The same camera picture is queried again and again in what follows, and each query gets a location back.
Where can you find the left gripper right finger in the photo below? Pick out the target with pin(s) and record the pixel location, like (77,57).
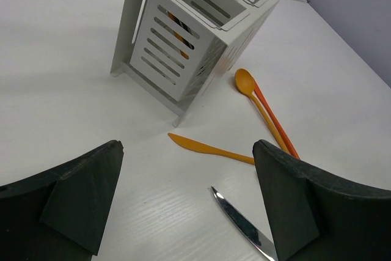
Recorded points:
(316,215)

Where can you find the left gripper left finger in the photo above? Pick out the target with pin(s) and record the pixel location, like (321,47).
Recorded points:
(61,213)

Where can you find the steel knife dark handle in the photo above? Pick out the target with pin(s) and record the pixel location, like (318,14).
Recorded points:
(254,236)

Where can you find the red-orange plastic knife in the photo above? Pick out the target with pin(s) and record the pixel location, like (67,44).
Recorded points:
(276,123)

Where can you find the yellow plastic spoon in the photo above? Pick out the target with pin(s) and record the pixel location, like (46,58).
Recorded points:
(246,85)

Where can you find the yellow-orange plastic knife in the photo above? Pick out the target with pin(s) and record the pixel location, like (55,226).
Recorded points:
(178,36)

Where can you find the yellow plastic knife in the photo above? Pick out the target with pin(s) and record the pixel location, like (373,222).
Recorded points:
(199,147)

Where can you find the white slotted utensil caddy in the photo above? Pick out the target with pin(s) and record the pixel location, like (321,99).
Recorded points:
(216,32)

